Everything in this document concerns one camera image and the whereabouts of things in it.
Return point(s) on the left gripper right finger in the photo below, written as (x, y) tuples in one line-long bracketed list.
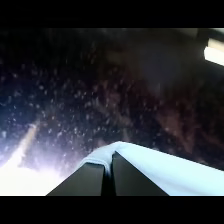
[(130, 180)]

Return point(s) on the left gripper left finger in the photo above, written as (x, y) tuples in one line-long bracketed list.
[(85, 181)]

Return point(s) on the light blue garment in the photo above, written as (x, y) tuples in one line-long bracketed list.
[(183, 175)]

